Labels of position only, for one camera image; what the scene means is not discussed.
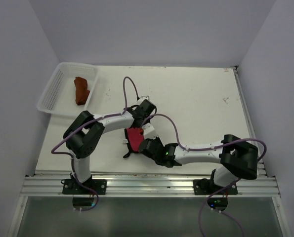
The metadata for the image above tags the pink towel black trim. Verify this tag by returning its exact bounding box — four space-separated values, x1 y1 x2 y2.
123 128 144 158

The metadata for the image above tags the brown towel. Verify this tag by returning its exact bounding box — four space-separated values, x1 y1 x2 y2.
74 77 90 106

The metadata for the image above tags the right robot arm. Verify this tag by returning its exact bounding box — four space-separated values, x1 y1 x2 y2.
139 134 258 194

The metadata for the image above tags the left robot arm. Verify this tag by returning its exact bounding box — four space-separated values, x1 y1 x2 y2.
63 99 157 194

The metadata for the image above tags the white plastic basket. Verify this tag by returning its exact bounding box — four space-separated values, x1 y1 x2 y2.
37 62 99 117

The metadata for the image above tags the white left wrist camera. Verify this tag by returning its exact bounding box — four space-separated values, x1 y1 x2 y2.
138 96 150 101

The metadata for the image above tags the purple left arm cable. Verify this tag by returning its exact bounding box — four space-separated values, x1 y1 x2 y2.
50 77 141 188

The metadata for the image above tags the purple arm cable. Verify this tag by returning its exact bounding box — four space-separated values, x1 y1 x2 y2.
139 114 268 237
50 77 141 188

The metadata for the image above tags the aluminium mounting rail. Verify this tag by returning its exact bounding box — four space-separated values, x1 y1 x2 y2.
20 173 280 198

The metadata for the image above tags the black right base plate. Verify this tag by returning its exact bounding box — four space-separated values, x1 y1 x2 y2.
193 178 238 196

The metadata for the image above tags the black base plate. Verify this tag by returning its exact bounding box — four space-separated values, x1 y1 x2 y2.
193 178 238 196
61 179 107 195

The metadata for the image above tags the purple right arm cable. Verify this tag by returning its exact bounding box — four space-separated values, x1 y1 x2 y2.
139 114 268 237

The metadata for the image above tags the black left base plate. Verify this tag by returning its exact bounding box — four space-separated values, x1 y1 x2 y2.
61 179 107 195

